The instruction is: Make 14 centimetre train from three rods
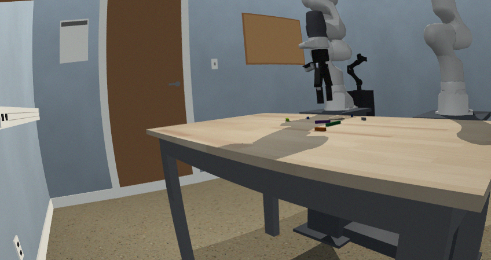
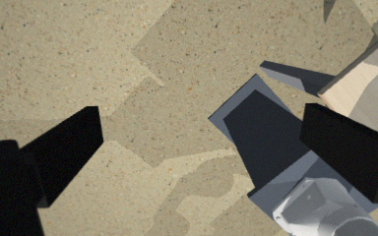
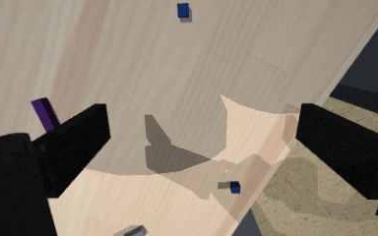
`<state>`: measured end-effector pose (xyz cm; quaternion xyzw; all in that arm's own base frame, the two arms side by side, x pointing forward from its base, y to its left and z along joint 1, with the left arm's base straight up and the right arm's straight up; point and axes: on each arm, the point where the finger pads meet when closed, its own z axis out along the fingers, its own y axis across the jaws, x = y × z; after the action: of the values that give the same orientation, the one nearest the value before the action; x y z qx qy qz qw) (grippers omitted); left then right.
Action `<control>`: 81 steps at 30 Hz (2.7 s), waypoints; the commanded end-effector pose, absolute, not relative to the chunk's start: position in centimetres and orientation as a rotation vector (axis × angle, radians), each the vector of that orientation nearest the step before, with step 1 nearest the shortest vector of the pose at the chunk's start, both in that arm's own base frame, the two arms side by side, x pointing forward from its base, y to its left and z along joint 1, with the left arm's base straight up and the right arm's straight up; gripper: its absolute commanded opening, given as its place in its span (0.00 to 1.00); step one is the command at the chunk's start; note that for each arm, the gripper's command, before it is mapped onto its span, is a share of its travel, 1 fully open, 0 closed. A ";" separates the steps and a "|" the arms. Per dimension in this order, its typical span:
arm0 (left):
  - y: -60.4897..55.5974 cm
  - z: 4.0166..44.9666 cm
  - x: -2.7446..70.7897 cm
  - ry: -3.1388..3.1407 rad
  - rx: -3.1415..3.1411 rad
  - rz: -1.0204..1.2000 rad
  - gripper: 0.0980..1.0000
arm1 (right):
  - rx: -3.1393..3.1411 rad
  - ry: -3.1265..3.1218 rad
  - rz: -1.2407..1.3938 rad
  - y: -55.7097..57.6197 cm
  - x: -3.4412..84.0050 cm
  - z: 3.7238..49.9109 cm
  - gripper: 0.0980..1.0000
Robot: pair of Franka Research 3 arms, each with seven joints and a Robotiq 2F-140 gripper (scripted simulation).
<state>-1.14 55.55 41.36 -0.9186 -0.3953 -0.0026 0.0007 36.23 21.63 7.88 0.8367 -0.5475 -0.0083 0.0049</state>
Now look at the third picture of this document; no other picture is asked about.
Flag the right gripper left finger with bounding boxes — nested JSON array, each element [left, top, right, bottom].
[[0, 103, 111, 236]]

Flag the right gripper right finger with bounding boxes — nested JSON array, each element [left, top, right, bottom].
[[295, 103, 378, 200]]

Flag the purple rod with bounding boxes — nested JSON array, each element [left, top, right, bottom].
[[31, 97, 60, 133]]

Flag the small blue cube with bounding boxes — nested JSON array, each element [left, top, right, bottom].
[[177, 3, 189, 18], [230, 181, 240, 194]]

